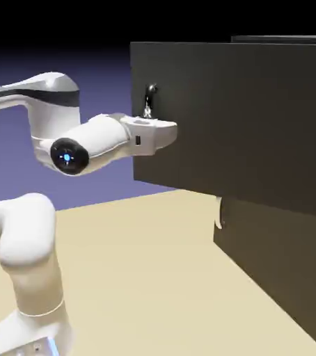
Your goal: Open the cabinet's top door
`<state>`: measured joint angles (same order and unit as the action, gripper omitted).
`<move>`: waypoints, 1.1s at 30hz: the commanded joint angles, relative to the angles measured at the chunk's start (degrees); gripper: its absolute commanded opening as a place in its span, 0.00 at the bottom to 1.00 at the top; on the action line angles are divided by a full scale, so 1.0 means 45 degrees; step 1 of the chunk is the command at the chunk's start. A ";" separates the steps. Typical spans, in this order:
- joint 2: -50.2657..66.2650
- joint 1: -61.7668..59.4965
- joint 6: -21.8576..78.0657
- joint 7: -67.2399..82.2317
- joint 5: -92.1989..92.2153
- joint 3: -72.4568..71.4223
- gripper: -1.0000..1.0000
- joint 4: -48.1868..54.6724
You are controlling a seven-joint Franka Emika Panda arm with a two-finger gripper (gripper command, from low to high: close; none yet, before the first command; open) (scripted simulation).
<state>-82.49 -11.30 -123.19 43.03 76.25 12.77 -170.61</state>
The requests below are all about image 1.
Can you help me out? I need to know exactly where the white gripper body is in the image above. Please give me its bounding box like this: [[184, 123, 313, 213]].
[[153, 120, 179, 156]]

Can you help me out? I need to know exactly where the curved shiny metal door handle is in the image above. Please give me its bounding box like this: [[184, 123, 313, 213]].
[[143, 82, 159, 121]]

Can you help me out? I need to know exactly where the dark grey large cabinet door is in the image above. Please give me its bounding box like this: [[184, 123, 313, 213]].
[[129, 41, 316, 221]]

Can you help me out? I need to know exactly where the dark grey cabinet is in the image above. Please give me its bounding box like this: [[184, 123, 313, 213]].
[[213, 35, 316, 354]]

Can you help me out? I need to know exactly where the dark grey small cabinet door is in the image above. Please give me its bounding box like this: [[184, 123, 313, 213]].
[[212, 195, 316, 350]]

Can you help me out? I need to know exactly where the curved pale metal door handle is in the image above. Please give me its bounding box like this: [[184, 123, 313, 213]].
[[214, 196, 226, 231]]

